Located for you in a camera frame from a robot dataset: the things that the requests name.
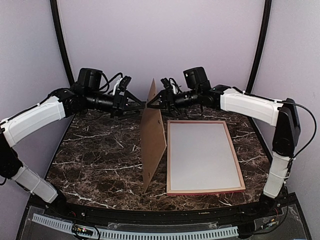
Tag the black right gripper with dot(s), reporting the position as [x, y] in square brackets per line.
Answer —
[165, 95]

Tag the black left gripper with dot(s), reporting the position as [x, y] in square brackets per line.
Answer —
[119, 104]

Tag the brown fibreboard backing board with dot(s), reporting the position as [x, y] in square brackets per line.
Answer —
[153, 143]

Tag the white photo mat board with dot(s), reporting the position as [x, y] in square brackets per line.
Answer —
[202, 157]

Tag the wooden pink picture frame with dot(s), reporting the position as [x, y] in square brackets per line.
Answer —
[207, 191]

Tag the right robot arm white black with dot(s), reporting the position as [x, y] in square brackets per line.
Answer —
[281, 114]

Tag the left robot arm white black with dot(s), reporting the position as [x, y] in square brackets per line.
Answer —
[60, 104]

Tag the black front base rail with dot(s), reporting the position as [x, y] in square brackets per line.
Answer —
[126, 207]

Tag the left black corner post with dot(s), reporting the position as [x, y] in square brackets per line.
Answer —
[60, 37]

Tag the black corner post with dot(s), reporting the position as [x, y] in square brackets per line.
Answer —
[260, 45]
[60, 37]

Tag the right black corner post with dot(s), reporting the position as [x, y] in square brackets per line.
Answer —
[260, 45]

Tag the white slotted cable duct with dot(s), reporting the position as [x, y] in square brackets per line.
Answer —
[84, 232]

